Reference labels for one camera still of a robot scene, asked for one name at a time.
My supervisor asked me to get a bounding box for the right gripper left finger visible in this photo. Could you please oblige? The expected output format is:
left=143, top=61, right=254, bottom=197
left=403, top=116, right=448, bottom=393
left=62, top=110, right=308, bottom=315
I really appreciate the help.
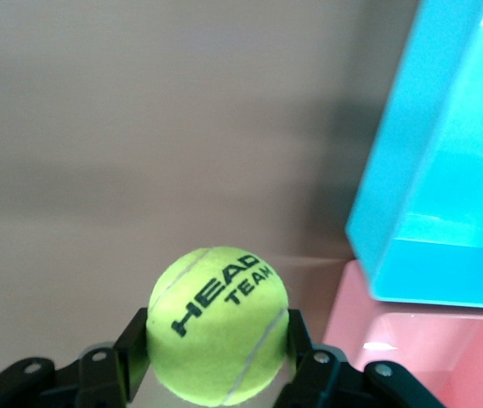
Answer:
left=0, top=306, right=154, bottom=408

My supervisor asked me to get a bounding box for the brown table cover sheet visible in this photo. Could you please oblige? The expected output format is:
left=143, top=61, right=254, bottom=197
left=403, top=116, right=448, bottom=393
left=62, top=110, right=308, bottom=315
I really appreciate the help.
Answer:
left=0, top=0, right=421, bottom=408

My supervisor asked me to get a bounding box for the pink plastic bin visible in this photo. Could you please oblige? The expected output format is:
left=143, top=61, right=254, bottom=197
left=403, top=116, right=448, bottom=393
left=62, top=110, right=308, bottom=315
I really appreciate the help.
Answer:
left=321, top=259, right=483, bottom=408

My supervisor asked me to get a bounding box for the blue plastic bin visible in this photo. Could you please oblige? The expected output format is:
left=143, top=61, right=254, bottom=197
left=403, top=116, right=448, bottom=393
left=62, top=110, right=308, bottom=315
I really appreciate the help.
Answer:
left=345, top=0, right=483, bottom=310

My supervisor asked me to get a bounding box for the yellow tennis ball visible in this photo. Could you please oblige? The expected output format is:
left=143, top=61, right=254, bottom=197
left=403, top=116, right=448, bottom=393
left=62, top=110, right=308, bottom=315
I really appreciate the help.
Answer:
left=145, top=245, right=289, bottom=405

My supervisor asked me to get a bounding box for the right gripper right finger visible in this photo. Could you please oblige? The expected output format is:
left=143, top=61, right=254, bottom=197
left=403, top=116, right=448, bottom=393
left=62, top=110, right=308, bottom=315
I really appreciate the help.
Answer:
left=273, top=309, right=435, bottom=408

